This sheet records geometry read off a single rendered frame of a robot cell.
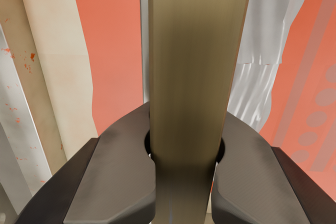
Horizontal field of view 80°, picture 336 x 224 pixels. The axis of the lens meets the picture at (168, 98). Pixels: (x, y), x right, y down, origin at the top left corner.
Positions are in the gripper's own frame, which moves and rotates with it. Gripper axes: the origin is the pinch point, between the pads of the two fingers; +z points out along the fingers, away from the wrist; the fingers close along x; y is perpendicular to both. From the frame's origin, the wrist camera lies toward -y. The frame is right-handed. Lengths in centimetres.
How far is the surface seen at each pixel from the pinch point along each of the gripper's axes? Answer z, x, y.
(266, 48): 8.8, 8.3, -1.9
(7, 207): 5.2, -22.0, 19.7
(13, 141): 6.0, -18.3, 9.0
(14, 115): 6.0, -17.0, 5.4
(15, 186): 106, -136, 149
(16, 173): 106, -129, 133
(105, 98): 9.5, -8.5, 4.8
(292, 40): 9.5, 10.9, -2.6
